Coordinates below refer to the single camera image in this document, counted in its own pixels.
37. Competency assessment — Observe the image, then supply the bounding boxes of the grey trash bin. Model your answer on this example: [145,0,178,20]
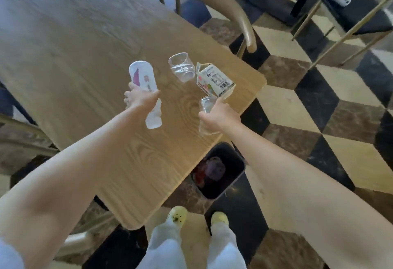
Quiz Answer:
[190,142,247,200]

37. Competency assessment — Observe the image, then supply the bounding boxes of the reddish trash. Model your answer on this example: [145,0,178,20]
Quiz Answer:
[193,156,227,186]

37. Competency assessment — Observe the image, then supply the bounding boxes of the person's white trousers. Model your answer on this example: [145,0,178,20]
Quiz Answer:
[144,218,248,269]

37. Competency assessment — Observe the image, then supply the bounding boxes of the person's left yellow shoe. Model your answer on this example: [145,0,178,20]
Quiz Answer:
[166,206,188,226]

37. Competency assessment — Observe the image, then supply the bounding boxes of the person's right yellow shoe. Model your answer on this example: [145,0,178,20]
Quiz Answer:
[210,212,229,226]

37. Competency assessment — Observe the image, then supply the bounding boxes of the person's right hand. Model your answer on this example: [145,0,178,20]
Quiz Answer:
[198,97,242,134]

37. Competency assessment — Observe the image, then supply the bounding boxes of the person's left hand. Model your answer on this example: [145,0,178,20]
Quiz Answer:
[124,81,161,114]

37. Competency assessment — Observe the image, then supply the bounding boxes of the person's right forearm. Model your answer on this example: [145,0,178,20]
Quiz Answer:
[222,120,393,269]

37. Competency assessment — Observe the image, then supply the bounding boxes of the white plastic bottle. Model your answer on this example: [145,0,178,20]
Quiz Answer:
[128,60,163,130]

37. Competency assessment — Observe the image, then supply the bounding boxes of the wooden table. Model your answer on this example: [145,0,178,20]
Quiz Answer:
[0,0,267,231]

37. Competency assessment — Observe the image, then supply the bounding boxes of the person's left forearm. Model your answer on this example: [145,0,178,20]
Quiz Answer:
[0,106,153,269]

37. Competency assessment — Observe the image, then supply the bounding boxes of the person's yellow shoe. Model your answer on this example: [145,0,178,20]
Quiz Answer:
[166,206,188,226]
[210,212,229,226]

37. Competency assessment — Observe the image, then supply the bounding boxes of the clear plastic cup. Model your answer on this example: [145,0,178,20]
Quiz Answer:
[199,95,222,137]
[168,52,196,83]

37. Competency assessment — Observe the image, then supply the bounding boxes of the person's light shirt sleeve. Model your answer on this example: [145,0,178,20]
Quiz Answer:
[0,237,25,269]

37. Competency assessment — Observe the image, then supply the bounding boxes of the small milk carton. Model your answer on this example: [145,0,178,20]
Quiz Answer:
[196,62,236,100]

